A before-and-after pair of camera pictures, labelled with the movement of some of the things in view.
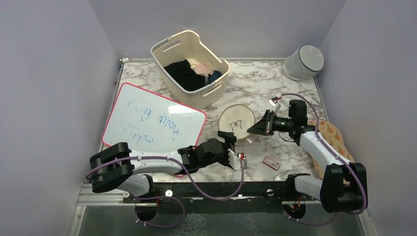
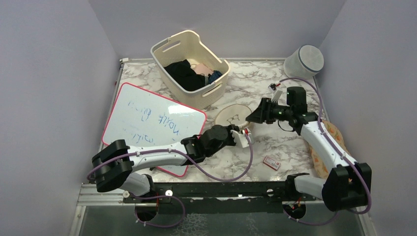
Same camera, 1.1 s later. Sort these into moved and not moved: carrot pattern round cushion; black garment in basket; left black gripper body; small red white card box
Moved: left black gripper body
Not moved: black garment in basket; carrot pattern round cushion; small red white card box
